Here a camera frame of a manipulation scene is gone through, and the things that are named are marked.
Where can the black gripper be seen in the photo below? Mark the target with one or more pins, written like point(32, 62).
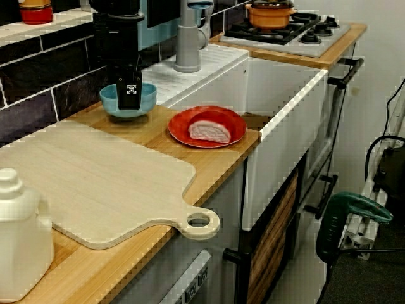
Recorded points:
point(117, 41)

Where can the light blue bowl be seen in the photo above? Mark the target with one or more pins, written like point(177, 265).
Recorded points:
point(107, 101)

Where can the red and white toy sushi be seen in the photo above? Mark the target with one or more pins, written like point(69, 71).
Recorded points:
point(209, 131)

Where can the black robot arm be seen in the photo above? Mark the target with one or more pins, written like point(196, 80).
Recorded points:
point(117, 8)

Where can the red plate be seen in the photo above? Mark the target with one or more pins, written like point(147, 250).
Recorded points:
point(178, 126)

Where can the grey kitchen faucet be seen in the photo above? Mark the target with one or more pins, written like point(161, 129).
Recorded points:
point(188, 44)

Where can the white round container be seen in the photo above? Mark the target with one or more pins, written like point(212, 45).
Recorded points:
point(85, 4)

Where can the red and yellow sauce jar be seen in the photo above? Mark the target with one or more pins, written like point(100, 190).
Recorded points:
point(36, 14)

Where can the white toy kitchen cabinet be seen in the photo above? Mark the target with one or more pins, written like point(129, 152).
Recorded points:
point(228, 202)

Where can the white sink basin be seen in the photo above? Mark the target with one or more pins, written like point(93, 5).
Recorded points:
point(278, 152)

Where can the orange pot with lid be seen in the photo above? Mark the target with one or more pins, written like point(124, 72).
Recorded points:
point(269, 17)

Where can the white detergent bottle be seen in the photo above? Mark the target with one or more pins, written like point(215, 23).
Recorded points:
point(22, 240)

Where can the grey dishwasher panel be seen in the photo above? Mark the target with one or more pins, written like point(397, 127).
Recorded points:
point(193, 275)

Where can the grey stove top black grates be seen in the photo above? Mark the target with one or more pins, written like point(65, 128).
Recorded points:
point(316, 44)

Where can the wood pattern cabinet panel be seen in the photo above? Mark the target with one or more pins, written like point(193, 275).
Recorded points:
point(272, 237)

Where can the green power tool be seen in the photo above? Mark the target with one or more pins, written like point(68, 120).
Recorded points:
point(341, 212)

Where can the dark equipment box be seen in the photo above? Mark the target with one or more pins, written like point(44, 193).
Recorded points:
point(392, 171)

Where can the aluminium frame rail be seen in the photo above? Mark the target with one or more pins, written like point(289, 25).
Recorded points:
point(357, 240)

